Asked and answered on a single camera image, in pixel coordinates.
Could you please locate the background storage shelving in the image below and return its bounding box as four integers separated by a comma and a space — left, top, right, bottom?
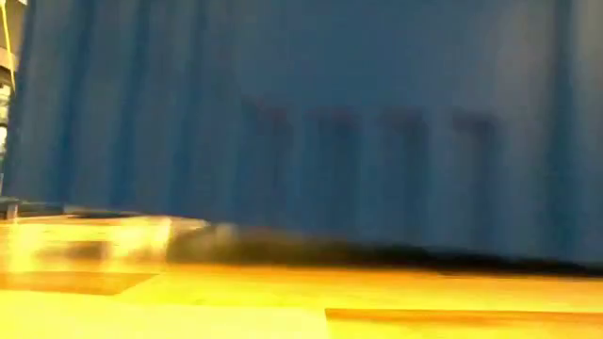
0, 0, 23, 222

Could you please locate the blue plastic bin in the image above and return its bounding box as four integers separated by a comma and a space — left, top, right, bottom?
2, 0, 603, 277

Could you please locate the yellow hanging cable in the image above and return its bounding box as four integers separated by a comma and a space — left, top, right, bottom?
0, 0, 16, 93

